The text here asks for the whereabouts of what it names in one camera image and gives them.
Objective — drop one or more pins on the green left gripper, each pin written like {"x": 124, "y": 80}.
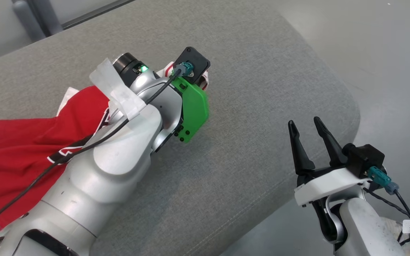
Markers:
{"x": 194, "y": 110}

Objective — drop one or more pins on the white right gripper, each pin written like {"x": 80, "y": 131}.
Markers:
{"x": 333, "y": 183}

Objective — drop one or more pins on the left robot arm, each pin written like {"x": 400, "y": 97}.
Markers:
{"x": 112, "y": 160}

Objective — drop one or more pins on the grey fabric sofa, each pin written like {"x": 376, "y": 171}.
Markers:
{"x": 244, "y": 106}

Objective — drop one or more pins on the translucent white tape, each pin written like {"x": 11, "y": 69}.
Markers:
{"x": 119, "y": 96}

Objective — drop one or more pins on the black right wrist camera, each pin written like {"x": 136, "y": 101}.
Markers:
{"x": 365, "y": 158}

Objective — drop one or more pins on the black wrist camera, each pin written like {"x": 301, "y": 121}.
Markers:
{"x": 365, "y": 158}
{"x": 196, "y": 58}

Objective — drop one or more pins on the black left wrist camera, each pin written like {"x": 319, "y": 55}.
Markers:
{"x": 196, "y": 58}

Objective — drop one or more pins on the grey wall base rail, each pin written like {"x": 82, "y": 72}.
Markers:
{"x": 94, "y": 13}

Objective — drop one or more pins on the grey partition post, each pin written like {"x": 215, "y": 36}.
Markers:
{"x": 48, "y": 14}
{"x": 27, "y": 17}

